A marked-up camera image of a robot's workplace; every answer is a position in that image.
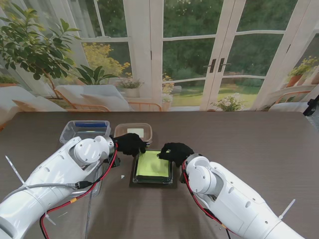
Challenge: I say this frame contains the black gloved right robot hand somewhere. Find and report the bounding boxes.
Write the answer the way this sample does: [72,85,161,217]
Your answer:
[157,142,195,168]

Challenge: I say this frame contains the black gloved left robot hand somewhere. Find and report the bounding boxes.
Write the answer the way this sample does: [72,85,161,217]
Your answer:
[113,133,148,157]

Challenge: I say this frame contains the small clear lid white label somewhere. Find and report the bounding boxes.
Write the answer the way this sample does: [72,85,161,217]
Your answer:
[114,123,153,142]

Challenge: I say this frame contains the brown translucent container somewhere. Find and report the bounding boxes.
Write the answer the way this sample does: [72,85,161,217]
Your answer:
[114,123,153,147]

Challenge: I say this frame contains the clear lid with green sheet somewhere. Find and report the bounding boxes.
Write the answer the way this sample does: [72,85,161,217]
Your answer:
[132,148,174,185]

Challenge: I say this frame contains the black plastic container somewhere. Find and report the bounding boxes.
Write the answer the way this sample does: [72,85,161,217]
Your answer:
[132,148,174,185]

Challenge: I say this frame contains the clear container with blue clips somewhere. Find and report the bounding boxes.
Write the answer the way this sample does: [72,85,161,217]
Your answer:
[59,120,111,145]

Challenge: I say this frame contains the large clear lid blue sticker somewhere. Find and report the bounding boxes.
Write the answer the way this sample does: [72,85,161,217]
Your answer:
[77,165,103,198]

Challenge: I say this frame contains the black tripod stand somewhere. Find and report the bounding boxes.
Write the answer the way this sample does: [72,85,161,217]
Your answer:
[303,99,319,117]

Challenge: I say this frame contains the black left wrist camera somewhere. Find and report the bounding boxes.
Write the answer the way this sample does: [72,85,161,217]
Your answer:
[103,156,121,169]

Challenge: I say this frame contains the red cable on right arm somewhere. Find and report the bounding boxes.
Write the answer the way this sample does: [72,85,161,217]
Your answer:
[183,163,236,235]

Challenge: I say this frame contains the red cable on arm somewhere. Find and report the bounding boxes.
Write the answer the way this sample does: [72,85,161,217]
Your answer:
[39,141,119,239]
[183,163,236,235]

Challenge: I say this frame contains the red cable on left arm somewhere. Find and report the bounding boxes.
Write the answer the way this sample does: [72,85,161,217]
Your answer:
[39,141,119,239]

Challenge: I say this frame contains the grey cable on left arm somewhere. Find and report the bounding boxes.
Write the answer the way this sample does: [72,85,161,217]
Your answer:
[14,181,95,239]

